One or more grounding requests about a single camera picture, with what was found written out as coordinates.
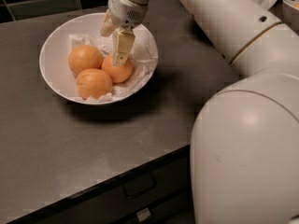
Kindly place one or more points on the large white bowl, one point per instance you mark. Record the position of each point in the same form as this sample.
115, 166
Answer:
53, 59

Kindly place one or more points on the dark upper drawer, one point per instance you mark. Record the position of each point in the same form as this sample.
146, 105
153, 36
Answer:
120, 195

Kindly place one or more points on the orange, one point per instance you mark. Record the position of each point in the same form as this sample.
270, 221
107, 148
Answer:
93, 83
84, 57
118, 74

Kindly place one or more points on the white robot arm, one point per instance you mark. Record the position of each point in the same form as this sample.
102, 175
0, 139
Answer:
245, 140

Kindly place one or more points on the dark drawer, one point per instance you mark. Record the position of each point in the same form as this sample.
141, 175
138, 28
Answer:
120, 195
158, 211

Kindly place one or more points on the white paper under oranges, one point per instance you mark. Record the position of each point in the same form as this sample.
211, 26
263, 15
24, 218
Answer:
144, 56

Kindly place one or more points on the dark lower drawer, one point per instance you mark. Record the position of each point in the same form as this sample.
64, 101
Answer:
158, 211

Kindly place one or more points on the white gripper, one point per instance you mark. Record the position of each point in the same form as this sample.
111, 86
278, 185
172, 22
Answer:
123, 10

